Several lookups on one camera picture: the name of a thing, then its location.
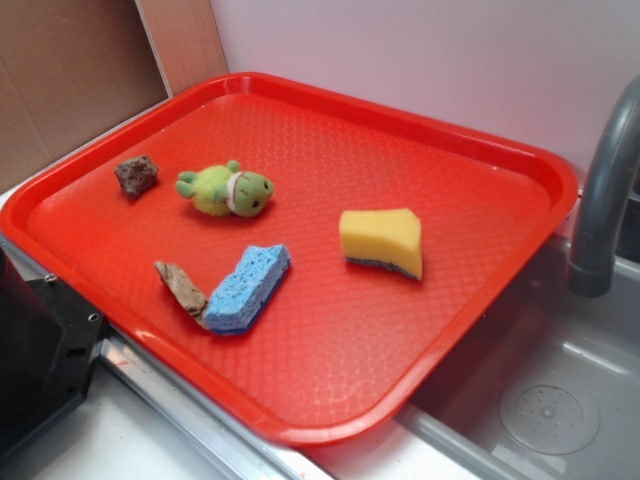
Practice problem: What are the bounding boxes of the grey faucet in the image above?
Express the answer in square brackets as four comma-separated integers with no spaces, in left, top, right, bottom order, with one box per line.
[566,79,639,297]

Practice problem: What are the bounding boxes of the grey sink basin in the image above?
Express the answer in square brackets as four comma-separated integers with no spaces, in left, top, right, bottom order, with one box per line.
[398,239,639,479]

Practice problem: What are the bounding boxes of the red plastic tray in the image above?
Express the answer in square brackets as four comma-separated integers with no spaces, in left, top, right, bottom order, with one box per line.
[1,73,578,446]

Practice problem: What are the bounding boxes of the sink drain cover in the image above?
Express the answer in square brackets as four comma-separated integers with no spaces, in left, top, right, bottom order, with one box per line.
[499,377,600,455]

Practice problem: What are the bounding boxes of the green plush frog toy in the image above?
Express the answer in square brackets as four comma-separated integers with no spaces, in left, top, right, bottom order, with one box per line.
[175,160,275,218]

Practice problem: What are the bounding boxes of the brown rock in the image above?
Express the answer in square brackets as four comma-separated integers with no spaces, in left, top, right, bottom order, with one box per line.
[114,155,159,199]

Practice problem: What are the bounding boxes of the blue sponge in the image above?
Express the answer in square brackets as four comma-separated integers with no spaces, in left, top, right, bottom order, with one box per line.
[204,244,291,336]

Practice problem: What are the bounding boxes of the brown cardboard panel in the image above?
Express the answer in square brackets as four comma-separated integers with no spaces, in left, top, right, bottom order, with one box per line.
[1,1,228,191]

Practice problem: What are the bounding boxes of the yellow sponge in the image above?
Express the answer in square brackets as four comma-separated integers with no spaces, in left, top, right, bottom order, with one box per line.
[338,208,424,281]

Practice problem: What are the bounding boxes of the brown wood piece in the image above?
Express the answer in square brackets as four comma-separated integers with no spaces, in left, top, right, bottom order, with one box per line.
[154,261,210,331]

